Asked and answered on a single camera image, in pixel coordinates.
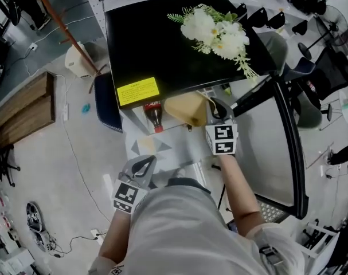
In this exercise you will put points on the dark blue padded panel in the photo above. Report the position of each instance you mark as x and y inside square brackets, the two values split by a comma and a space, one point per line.
[106, 105]

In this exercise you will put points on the wooden coat rack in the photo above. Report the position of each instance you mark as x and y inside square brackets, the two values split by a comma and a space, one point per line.
[76, 43]

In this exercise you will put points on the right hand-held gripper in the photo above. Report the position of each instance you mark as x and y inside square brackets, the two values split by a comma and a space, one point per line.
[222, 137]

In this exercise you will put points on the white power strip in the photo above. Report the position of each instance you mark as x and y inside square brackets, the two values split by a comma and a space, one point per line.
[66, 113]
[97, 235]

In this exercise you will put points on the black chair base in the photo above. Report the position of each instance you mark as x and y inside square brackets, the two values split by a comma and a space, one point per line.
[7, 168]

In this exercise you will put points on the black standing fan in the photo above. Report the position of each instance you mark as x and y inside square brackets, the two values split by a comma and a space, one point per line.
[331, 19]

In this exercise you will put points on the grey upholstered chair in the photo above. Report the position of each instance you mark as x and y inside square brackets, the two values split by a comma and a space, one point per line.
[275, 49]

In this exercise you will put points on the cola bottle with red cap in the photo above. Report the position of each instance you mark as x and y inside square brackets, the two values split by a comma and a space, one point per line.
[154, 116]

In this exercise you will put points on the white artificial flower bouquet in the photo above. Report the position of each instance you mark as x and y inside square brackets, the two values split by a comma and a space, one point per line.
[211, 31]

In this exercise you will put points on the person's white shirt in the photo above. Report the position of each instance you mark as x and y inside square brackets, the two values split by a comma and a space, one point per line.
[185, 233]

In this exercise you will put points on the black round wheeled device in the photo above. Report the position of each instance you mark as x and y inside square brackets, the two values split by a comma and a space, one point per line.
[34, 219]

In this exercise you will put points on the teal object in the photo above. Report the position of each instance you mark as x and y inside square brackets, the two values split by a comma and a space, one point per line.
[86, 108]

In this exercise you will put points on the beige container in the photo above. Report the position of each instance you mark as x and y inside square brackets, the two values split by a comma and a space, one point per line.
[183, 106]

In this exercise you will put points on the wooden bench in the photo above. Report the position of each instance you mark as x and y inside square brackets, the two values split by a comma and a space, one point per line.
[24, 107]

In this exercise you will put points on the person's right forearm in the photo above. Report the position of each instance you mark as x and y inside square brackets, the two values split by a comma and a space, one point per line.
[236, 188]

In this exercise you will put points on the black mesh office chair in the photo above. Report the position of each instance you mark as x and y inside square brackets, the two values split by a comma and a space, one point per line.
[330, 73]

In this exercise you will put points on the person's left forearm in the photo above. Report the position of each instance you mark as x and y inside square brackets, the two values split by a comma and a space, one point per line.
[115, 235]

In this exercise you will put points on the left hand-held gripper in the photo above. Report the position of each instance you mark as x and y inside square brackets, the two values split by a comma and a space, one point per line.
[125, 195]

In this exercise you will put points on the white metal rack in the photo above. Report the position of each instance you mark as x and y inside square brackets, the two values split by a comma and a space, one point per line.
[320, 241]

